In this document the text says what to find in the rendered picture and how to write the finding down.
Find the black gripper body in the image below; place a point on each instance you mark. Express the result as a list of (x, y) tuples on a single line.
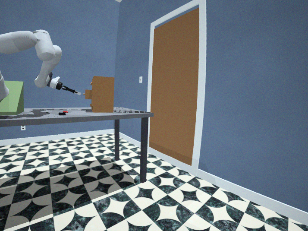
[(59, 85)]

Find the brown wooden chest of drawers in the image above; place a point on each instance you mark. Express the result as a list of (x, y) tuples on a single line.
[(103, 94)]

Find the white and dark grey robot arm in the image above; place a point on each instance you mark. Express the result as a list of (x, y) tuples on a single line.
[(47, 52)]

